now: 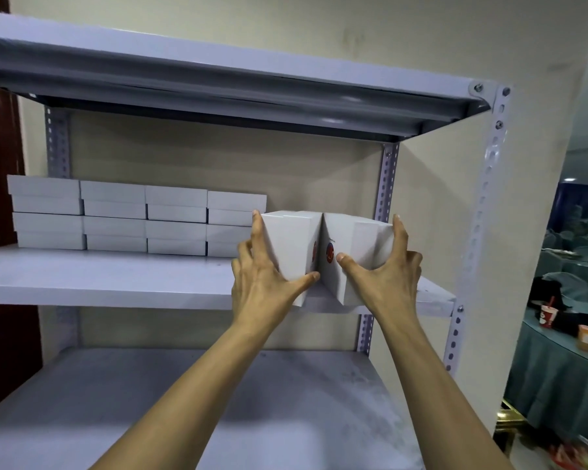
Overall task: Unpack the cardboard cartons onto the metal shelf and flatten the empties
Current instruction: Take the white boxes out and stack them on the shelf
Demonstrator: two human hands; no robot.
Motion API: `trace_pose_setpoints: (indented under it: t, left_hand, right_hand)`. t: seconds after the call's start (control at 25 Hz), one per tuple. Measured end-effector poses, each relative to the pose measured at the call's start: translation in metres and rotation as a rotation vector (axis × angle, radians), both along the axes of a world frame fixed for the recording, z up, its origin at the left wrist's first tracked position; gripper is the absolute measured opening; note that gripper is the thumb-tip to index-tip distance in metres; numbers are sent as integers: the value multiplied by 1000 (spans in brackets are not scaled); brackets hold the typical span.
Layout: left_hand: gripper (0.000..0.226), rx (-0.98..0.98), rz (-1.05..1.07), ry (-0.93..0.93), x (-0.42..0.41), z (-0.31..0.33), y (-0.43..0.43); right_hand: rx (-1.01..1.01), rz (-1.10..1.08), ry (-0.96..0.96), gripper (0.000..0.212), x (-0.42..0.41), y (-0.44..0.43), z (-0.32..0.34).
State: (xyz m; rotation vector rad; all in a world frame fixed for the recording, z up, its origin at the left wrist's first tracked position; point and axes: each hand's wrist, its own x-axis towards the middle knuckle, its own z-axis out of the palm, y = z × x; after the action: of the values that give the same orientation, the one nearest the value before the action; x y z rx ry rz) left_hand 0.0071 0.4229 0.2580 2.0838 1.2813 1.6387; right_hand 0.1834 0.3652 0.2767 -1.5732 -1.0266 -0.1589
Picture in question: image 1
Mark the person's left hand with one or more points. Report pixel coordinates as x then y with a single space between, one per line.
260 293

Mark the person's right hand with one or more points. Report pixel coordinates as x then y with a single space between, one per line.
387 288

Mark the small white logo box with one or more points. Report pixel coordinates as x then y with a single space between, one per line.
289 240
357 235

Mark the tidy row of white boxes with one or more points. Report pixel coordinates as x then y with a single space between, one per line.
118 215

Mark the white metal shelving rack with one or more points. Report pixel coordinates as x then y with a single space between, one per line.
176 78

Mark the person's left forearm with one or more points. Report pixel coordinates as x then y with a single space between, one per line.
186 406

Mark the person's right forearm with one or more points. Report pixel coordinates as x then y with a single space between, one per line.
441 401

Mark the black and gold object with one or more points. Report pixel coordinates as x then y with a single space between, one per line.
511 416

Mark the green cloth covered table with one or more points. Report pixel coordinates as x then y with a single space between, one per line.
558 377

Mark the dark wooden door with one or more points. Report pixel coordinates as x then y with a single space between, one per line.
0 288

